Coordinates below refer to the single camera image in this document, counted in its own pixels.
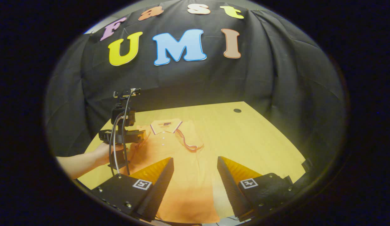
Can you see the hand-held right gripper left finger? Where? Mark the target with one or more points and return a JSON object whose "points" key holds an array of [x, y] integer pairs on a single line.
{"points": [[160, 191]]}

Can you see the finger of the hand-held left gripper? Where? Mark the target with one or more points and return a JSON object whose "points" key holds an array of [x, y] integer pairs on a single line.
{"points": [[139, 136]]}

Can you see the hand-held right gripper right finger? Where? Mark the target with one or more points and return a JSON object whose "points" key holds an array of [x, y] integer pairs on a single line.
{"points": [[231, 191]]}

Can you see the orange T-shirt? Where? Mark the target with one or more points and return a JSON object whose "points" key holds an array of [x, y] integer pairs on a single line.
{"points": [[188, 188]]}

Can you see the black backdrop cloth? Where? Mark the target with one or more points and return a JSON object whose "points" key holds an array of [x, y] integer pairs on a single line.
{"points": [[194, 81]]}

